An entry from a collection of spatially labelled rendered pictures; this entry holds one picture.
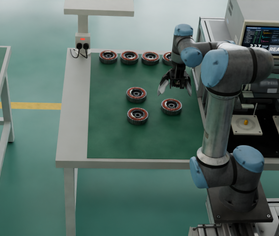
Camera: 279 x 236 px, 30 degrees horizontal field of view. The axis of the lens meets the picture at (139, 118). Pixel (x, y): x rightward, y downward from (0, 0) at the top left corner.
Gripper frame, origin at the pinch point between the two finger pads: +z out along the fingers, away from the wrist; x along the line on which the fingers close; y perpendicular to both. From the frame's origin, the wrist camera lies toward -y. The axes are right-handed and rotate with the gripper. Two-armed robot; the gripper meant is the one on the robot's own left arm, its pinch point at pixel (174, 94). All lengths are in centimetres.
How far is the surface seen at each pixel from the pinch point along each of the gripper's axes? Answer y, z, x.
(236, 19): -53, -9, 38
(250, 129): -19, 37, 47
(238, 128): -20, 37, 41
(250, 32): -37, -11, 41
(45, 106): -136, 115, -70
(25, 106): -136, 115, -85
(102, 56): -85, 36, -29
